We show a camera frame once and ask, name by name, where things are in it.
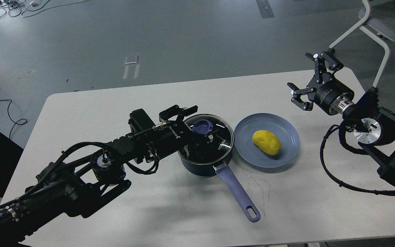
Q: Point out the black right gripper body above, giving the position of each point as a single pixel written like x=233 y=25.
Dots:
x=329 y=94

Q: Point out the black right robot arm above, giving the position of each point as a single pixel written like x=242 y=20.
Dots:
x=366 y=128

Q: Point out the white office chair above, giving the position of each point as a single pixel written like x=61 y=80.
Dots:
x=377 y=22

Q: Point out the glass lid with blue knob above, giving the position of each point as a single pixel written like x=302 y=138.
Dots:
x=204 y=123

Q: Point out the yellow potato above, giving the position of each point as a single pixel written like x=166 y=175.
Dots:
x=267 y=142

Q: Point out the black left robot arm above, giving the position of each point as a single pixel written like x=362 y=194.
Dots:
x=89 y=175

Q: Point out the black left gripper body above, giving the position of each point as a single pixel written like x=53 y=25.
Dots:
x=168 y=139

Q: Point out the blue plate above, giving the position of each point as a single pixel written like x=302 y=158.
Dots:
x=279 y=126

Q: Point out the dark blue saucepan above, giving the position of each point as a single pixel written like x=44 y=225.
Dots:
x=222 y=170

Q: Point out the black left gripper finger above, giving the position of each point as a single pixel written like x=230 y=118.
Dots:
x=175 y=114
x=202 y=143

